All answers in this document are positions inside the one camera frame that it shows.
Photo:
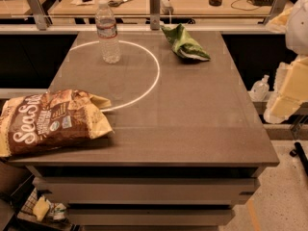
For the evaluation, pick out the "yellow sponge in basket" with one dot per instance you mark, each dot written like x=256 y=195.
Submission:
x=41 y=208

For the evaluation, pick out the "middle metal bracket post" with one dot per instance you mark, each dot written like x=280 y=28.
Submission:
x=154 y=14

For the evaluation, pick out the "right metal bracket post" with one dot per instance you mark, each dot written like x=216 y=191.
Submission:
x=278 y=2

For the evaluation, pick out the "clear plastic water bottle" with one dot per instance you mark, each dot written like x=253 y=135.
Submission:
x=107 y=33

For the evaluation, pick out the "scissors on back desk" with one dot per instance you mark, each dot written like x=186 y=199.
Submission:
x=114 y=3

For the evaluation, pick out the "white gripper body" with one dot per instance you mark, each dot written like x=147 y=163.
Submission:
x=298 y=31

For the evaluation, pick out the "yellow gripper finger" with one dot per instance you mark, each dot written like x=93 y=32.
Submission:
x=283 y=106
x=295 y=84

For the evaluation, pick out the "black chair base leg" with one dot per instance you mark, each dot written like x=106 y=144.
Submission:
x=298 y=151

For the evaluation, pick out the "clear sanitizer bottle left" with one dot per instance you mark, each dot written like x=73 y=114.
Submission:
x=260 y=89

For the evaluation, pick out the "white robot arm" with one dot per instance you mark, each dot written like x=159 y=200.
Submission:
x=295 y=23

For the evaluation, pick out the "black wire basket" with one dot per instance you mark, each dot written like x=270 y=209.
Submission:
x=55 y=219

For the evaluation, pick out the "white power strip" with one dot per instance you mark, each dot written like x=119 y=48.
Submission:
x=166 y=7

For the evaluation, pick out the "brown sea salt chip bag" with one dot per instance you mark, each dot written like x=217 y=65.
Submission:
x=41 y=122

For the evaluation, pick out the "left metal bracket post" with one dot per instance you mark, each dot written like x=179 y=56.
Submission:
x=39 y=15

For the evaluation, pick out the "green jalapeno chip bag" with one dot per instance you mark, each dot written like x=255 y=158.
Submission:
x=183 y=45

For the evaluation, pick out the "grey drawer cabinet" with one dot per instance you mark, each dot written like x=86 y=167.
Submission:
x=187 y=144

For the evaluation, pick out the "metal bracket post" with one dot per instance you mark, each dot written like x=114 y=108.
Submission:
x=278 y=2
x=39 y=15
x=154 y=14

